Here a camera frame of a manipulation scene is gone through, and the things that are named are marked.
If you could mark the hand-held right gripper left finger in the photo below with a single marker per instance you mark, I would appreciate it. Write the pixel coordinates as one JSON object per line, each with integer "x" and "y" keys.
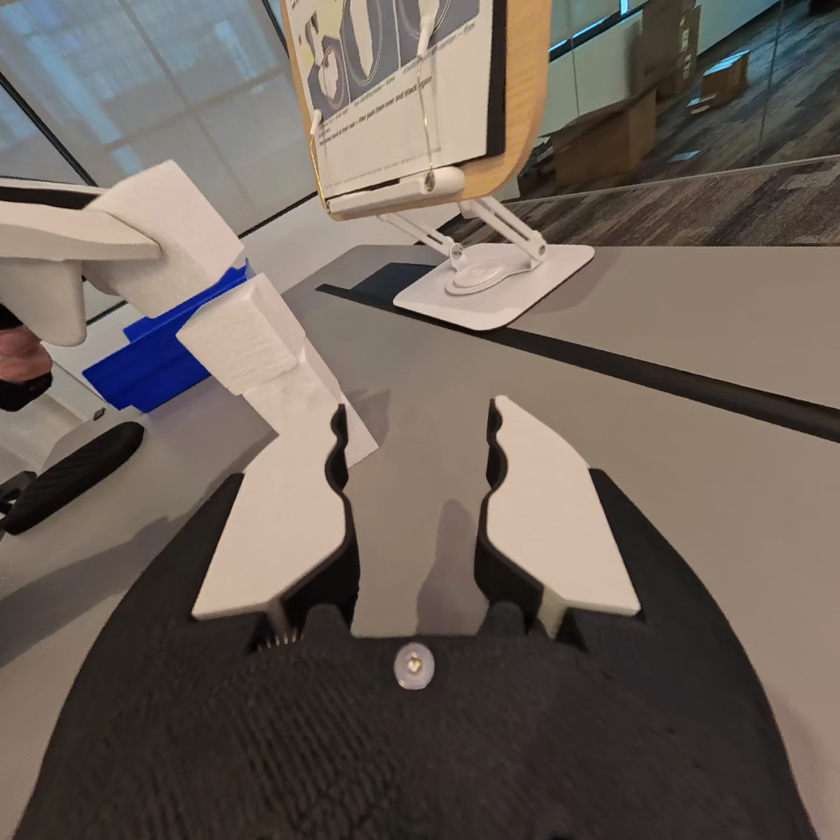
{"x": 275, "y": 531}

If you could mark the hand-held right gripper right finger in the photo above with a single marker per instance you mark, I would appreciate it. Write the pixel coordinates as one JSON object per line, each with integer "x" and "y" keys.
{"x": 558, "y": 525}

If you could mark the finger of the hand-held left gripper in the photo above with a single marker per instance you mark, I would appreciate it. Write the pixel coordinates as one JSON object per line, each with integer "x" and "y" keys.
{"x": 65, "y": 233}
{"x": 39, "y": 191}

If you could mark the person's left hand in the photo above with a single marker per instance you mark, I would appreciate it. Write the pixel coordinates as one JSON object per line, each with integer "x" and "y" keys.
{"x": 19, "y": 354}

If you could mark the black chair armrest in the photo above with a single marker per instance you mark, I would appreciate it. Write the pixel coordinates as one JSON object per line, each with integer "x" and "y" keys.
{"x": 79, "y": 466}

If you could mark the blue plastic bin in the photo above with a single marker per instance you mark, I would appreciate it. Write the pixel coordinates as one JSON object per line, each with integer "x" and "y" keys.
{"x": 151, "y": 367}

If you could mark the wooden board document stand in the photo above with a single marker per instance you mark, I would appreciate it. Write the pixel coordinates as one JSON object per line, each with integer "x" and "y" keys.
{"x": 499, "y": 289}

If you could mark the cardboard box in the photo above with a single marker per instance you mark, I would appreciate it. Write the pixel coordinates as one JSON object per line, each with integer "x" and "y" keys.
{"x": 669, "y": 39}
{"x": 725, "y": 79}
{"x": 604, "y": 144}

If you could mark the printed instruction sheet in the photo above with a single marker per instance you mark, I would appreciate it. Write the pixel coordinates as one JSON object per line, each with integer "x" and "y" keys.
{"x": 453, "y": 98}

